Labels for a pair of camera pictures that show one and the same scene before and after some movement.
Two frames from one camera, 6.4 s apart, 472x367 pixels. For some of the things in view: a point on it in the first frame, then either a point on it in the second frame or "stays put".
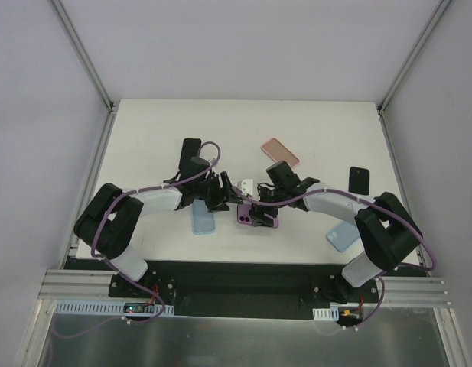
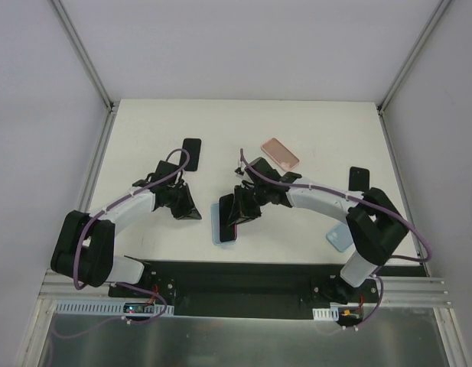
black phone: [190, 148] stays put
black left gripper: [216, 192] → [180, 200]
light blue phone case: [342, 235] stays put
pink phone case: [278, 152] stays put
